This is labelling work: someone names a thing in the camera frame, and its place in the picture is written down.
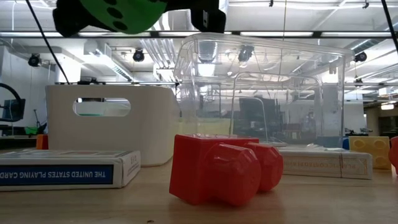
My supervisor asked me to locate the clear plastic container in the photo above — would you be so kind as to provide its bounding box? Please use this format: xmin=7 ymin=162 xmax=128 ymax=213
xmin=173 ymin=32 xmax=355 ymax=149

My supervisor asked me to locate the green foam die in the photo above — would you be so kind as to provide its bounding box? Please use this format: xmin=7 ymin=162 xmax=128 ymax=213
xmin=79 ymin=0 xmax=169 ymax=35

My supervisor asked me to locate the white plastic bin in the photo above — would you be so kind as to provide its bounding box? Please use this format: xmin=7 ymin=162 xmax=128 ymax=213
xmin=45 ymin=85 xmax=180 ymax=167

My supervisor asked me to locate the orange toy block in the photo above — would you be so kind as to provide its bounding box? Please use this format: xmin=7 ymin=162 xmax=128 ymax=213
xmin=36 ymin=134 xmax=49 ymax=151

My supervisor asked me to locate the yellow toy brick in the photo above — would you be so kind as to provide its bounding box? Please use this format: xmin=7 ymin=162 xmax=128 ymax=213
xmin=348 ymin=136 xmax=392 ymax=171

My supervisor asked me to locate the red toy brick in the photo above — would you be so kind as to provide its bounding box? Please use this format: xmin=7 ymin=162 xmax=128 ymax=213
xmin=169 ymin=134 xmax=284 ymax=208
xmin=388 ymin=136 xmax=398 ymax=175

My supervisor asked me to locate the black overhead beam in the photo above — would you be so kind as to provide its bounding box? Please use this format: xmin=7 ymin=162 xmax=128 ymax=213
xmin=0 ymin=30 xmax=398 ymax=39

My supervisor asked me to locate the dark background monitor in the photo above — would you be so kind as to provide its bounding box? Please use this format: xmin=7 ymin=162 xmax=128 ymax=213
xmin=1 ymin=98 xmax=26 ymax=123

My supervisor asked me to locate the blue toy block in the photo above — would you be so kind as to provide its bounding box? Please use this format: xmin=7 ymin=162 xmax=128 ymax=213
xmin=317 ymin=136 xmax=349 ymax=149

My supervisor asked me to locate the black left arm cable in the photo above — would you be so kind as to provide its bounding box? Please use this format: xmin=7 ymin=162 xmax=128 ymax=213
xmin=25 ymin=0 xmax=70 ymax=85

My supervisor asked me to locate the black horizontal rail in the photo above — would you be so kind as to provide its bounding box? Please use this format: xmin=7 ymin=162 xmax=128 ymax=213
xmin=55 ymin=77 xmax=178 ymax=86

